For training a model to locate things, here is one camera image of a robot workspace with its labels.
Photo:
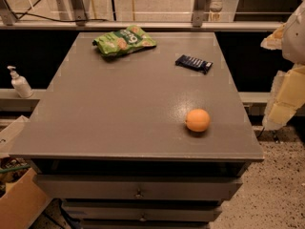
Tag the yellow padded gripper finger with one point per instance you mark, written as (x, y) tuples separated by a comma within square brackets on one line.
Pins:
[(274, 40), (287, 96)]

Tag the orange fruit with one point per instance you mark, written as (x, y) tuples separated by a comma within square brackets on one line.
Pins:
[(197, 120)]

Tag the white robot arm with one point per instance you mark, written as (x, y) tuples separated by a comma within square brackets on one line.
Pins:
[(293, 41)]

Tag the green rice chip bag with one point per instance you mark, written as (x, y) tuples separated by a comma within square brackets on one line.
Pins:
[(122, 42)]

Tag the dark blue snack bar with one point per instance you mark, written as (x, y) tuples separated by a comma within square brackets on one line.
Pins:
[(193, 63)]

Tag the grey drawer cabinet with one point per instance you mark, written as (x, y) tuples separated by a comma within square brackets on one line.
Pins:
[(104, 129)]

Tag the top drawer knob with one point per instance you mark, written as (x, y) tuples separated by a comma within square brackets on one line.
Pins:
[(138, 195)]

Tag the white pump dispenser bottle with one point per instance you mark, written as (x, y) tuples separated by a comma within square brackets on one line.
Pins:
[(20, 83)]

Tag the cardboard box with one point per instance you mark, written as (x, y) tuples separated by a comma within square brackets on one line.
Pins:
[(23, 203)]

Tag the metal railing frame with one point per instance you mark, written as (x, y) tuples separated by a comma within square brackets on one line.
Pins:
[(155, 15)]

